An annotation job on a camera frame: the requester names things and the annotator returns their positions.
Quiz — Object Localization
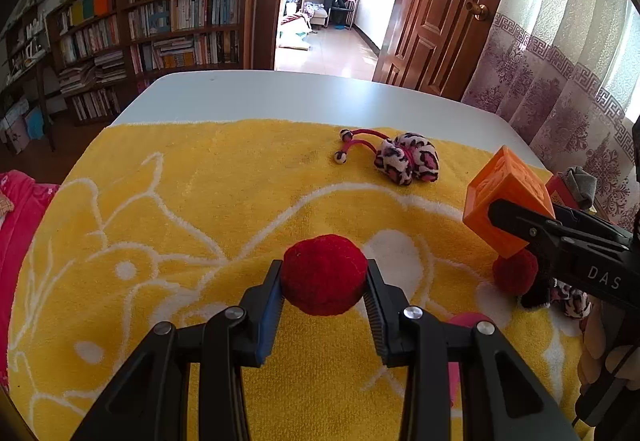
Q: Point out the wooden bookshelf with books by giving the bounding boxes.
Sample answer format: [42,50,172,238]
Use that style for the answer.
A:
[47,0,261,124]

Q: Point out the brown wooden door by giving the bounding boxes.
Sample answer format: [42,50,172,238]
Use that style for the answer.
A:
[372,0,521,99]

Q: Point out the white floor cushion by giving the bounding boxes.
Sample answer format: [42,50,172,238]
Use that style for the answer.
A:
[277,36,311,53]

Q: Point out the patterned purple white curtain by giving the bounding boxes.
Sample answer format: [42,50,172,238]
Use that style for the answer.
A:
[460,0,640,242]

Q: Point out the blue storage box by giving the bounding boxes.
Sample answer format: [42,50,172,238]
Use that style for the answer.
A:
[25,106,48,139]

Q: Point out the red tin box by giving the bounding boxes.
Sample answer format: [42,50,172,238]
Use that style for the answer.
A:
[545,174,596,212]

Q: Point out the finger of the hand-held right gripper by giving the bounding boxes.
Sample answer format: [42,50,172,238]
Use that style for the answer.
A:
[487,198,633,254]

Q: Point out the pink blanket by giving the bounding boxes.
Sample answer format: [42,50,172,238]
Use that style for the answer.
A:
[0,171,61,392]

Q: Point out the red pom-pom ball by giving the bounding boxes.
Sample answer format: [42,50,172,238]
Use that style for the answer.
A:
[492,248,540,297]
[280,234,368,317]

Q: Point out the orange embossed cube block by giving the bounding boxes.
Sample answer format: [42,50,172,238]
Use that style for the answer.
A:
[462,146,557,259]

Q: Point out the pink foam hair curler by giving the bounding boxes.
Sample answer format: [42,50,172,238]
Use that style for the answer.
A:
[447,312,497,409]

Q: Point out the grey knit glove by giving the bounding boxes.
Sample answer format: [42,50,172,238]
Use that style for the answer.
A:
[560,166,598,209]

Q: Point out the yellow printed towel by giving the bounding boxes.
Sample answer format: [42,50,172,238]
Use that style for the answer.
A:
[7,118,596,441]

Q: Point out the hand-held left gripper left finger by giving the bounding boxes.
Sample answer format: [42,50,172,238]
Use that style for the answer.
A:
[70,258,286,441]

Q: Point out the leopard print bow hair tie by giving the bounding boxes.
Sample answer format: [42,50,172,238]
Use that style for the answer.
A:
[332,128,441,186]
[547,281,593,319]

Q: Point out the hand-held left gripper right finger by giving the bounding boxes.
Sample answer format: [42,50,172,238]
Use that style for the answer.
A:
[364,258,581,441]

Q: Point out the dark wooden shelf rack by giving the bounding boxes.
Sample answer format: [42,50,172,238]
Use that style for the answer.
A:
[0,0,56,157]

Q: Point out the person's right hand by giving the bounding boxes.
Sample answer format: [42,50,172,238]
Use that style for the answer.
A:
[577,311,626,389]

